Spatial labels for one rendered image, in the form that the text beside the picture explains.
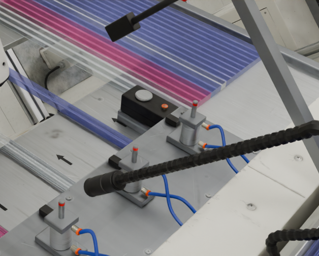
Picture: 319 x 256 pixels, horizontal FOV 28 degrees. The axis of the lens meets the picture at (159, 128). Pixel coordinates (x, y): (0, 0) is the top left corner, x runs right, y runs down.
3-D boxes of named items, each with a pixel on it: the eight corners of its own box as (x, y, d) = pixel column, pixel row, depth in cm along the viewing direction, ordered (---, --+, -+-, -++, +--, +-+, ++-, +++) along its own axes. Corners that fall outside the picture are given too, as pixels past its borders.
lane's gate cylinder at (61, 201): (57, 217, 61) (57, 200, 59) (61, 214, 61) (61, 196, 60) (61, 220, 61) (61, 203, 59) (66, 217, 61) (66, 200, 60)
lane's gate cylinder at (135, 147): (130, 161, 68) (131, 145, 67) (133, 159, 68) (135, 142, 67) (134, 164, 68) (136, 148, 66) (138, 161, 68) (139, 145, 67)
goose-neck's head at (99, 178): (78, 184, 58) (107, 176, 54) (92, 174, 59) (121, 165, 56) (88, 200, 58) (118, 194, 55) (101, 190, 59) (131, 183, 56)
